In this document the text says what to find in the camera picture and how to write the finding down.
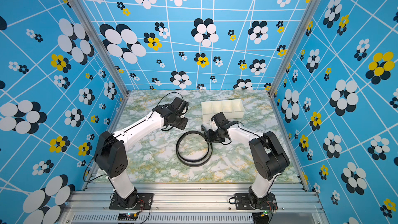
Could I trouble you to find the left controller board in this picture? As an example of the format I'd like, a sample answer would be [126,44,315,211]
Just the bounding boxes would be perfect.
[117,212,139,222]

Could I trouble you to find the aluminium corner post right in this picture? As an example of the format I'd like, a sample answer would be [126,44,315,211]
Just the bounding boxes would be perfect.
[269,0,321,98]

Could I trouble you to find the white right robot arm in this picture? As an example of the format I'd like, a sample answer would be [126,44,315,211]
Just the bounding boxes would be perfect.
[201,122,290,209]

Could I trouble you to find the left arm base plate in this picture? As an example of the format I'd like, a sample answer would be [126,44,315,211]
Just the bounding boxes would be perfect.
[109,193,154,210]

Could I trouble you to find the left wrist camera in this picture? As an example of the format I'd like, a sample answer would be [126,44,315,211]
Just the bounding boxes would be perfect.
[152,97,189,117]

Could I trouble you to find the right controller board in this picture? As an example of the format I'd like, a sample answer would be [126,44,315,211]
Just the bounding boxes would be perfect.
[252,212,269,224]

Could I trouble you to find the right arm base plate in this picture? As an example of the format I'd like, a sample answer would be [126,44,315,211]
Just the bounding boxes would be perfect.
[233,193,278,212]

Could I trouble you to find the controller board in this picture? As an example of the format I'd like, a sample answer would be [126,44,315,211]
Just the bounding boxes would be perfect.
[252,212,269,224]
[117,212,139,222]

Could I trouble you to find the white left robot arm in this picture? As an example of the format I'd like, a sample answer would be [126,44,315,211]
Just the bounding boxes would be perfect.
[94,112,188,209]

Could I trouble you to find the aluminium corner post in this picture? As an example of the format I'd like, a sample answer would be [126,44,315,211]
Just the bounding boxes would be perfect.
[269,0,321,98]
[69,0,129,97]

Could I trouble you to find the aluminium corner post left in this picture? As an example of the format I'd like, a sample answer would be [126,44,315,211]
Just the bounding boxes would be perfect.
[69,0,129,97]

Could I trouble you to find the aluminium front rail frame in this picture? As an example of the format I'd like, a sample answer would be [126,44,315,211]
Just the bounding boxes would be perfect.
[59,183,329,224]

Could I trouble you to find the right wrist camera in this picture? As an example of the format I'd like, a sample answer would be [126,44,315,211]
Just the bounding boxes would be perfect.
[210,112,229,131]

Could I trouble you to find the white compartment storage tray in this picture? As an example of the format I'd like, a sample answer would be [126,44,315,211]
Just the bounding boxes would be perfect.
[201,99,245,123]

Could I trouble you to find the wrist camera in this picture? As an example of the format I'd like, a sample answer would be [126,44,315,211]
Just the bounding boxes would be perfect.
[152,97,189,117]
[210,112,229,131]

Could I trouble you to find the black belt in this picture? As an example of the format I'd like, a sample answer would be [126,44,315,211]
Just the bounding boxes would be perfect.
[175,131,213,167]

